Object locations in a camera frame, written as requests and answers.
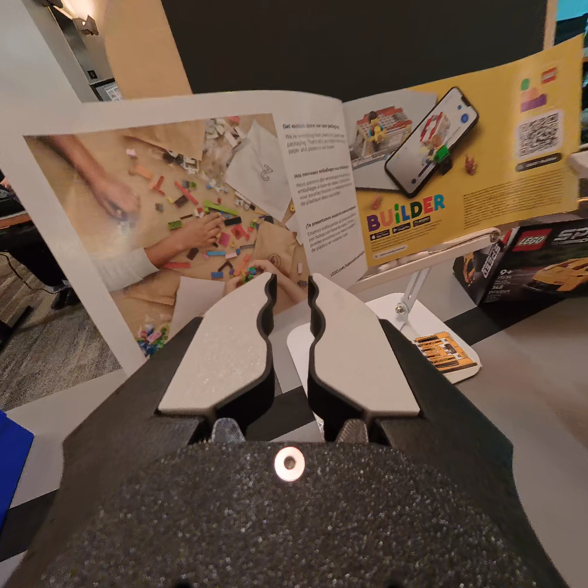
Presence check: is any orange sticker sheet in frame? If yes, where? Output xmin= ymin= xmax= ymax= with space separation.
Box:
xmin=412 ymin=331 xmax=479 ymax=372

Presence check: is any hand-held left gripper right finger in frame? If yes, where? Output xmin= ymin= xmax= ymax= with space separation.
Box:
xmin=307 ymin=273 xmax=421 ymax=440

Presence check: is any toy car set box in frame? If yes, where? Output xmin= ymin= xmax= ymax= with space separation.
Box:
xmin=452 ymin=213 xmax=588 ymax=322

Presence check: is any short blue storage bin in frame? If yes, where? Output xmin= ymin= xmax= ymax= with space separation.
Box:
xmin=0 ymin=410 xmax=35 ymax=533

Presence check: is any toy car instruction booklet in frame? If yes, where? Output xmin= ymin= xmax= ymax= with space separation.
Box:
xmin=0 ymin=34 xmax=585 ymax=375

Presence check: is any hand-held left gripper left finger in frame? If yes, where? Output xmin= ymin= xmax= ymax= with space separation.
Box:
xmin=157 ymin=272 xmax=277 ymax=437

